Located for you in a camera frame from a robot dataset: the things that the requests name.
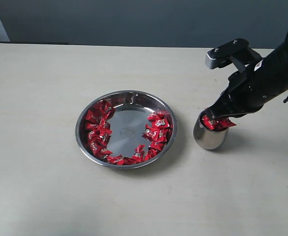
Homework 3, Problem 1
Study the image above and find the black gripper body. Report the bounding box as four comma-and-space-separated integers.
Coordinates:
207, 59, 288, 120

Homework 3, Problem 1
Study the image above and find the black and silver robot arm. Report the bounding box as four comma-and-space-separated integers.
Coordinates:
204, 32, 288, 120

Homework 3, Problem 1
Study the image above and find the steel cup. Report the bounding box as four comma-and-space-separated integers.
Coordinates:
193, 111, 229, 150

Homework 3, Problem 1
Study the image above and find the round steel plate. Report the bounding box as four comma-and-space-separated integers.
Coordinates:
75, 90, 177, 170

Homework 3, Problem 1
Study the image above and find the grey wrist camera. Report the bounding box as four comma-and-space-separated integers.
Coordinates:
205, 38, 262, 73

